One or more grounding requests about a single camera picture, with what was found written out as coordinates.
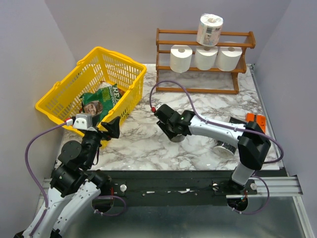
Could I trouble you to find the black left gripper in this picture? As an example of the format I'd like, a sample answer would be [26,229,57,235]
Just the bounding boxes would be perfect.
[82,114,120,169]

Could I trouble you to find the black roll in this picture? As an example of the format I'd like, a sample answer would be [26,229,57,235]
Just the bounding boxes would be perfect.
[213,140,237,158]
[170,135,185,143]
[229,117,247,124]

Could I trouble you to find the white paper roll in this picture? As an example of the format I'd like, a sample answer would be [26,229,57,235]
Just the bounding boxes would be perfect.
[170,45,193,73]
[215,47,242,71]
[194,46,218,70]

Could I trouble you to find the plastic pinkish paper roll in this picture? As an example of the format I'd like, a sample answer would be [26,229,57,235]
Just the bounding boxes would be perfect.
[196,13,223,47]

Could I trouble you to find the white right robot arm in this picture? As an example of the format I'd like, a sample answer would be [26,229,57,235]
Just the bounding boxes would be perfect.
[152,104,271,194]

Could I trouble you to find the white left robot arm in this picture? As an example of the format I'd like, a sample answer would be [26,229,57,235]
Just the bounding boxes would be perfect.
[15,114,120,238]

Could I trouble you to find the wooden two-tier shelf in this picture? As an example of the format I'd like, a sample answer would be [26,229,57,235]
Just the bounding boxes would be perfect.
[156,28,256,95]

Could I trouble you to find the green snack bag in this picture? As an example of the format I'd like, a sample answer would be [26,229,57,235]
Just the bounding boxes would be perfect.
[80,82,125,123]

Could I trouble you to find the yellow plastic shopping basket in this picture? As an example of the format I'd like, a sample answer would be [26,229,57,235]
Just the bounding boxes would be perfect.
[35,46,148,149]

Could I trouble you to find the orange snack packet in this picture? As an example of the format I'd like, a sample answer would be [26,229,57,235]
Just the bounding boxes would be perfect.
[246,113,266,133]

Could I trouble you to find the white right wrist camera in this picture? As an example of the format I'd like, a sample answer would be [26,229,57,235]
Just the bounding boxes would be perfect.
[151,103,163,113]

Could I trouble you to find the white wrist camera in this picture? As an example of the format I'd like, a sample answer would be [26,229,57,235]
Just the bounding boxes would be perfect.
[151,103,163,113]
[65,113,94,131]

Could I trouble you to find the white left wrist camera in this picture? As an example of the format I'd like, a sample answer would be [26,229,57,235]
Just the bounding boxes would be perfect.
[65,113,94,131]

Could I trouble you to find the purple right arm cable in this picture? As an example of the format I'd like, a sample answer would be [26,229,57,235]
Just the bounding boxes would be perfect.
[149,80,284,164]

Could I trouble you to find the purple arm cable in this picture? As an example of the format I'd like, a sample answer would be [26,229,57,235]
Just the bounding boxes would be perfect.
[24,121,67,214]
[149,80,284,164]

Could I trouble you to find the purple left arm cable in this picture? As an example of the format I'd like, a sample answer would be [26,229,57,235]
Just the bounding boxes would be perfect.
[24,121,67,214]

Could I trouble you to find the aluminium rail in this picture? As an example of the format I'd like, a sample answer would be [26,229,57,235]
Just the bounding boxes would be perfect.
[43,177,303,199]

